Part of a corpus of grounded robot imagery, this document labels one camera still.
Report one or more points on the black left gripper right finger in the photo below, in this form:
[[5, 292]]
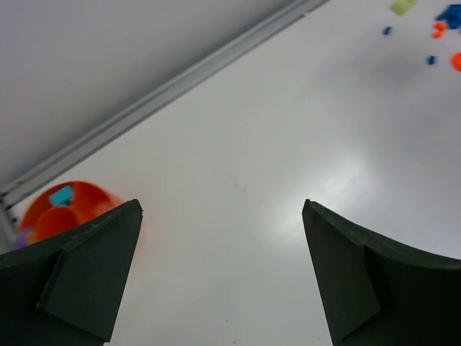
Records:
[[378, 291]]

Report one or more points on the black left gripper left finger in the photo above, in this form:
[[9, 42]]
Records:
[[67, 289]]

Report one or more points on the purple 2x4 lego brick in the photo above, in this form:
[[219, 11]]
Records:
[[24, 238]]

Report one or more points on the teal 2x4 lego brick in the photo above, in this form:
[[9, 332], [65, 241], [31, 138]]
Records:
[[62, 197]]

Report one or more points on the light green curved lego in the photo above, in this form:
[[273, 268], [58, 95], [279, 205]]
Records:
[[400, 7]]

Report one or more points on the orange divided round container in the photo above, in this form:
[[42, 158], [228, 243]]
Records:
[[89, 202]]

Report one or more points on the orange round lego piece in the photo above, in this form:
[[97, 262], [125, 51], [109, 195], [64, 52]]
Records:
[[455, 61]]

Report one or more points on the small blue lego brick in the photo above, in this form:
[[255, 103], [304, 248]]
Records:
[[387, 30]]

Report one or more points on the small orange lego pair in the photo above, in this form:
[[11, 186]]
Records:
[[439, 30]]

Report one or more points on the blue arch lego piece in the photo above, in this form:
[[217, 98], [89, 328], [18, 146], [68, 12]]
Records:
[[451, 15]]

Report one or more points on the aluminium table edge rail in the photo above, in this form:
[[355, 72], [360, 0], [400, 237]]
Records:
[[16, 191]]

